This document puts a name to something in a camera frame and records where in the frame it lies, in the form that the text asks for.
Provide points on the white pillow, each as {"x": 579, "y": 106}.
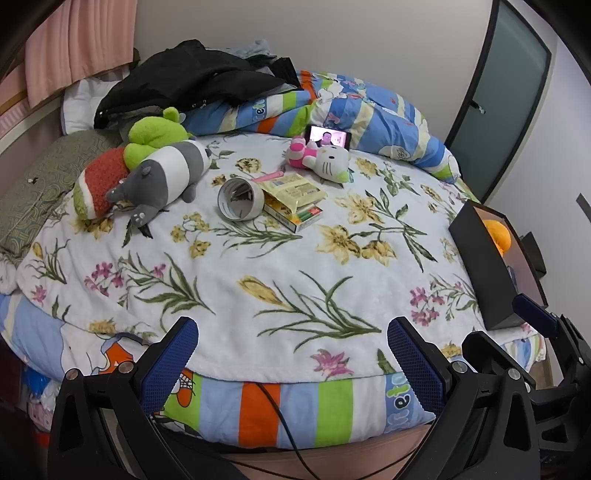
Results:
{"x": 81, "y": 108}

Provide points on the dark glass door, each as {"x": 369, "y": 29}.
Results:
{"x": 503, "y": 92}

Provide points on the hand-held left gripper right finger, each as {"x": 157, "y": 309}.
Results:
{"x": 415, "y": 364}

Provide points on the small black box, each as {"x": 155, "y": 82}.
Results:
{"x": 534, "y": 254}

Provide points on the white cat plush toy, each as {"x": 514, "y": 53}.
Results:
{"x": 325, "y": 161}

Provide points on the yellow box of pens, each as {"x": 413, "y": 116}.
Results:
{"x": 298, "y": 219}

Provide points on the black storage box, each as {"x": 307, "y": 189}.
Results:
{"x": 485, "y": 267}

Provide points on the black jacket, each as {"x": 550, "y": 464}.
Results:
{"x": 184, "y": 78}

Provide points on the green patterned pillow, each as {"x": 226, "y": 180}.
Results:
{"x": 41, "y": 184}

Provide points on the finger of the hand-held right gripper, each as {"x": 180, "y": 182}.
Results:
{"x": 494, "y": 355}
{"x": 535, "y": 314}

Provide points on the grey wall plate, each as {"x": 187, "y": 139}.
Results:
{"x": 584, "y": 210}

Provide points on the red and green plush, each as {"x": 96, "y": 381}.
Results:
{"x": 99, "y": 180}

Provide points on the striped cartoon quilt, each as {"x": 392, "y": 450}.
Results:
{"x": 369, "y": 115}

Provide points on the black smartphone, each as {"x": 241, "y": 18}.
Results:
{"x": 328, "y": 137}

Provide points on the yellow tissue packet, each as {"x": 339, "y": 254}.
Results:
{"x": 293, "y": 189}

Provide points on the pink curtain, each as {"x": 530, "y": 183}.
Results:
{"x": 78, "y": 46}

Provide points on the grey-blue cloth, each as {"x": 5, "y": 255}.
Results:
{"x": 256, "y": 48}

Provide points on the green plush toy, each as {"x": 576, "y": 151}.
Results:
{"x": 154, "y": 134}

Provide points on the white floral blanket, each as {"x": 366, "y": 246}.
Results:
{"x": 258, "y": 277}

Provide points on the beige bed base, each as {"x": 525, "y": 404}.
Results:
{"x": 332, "y": 464}

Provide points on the pink pen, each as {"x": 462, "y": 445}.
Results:
{"x": 270, "y": 177}

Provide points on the grey and white plush animal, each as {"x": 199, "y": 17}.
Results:
{"x": 171, "y": 168}

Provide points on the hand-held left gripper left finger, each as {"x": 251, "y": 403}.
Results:
{"x": 171, "y": 364}

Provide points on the white paper tube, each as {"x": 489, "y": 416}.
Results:
{"x": 240, "y": 198}

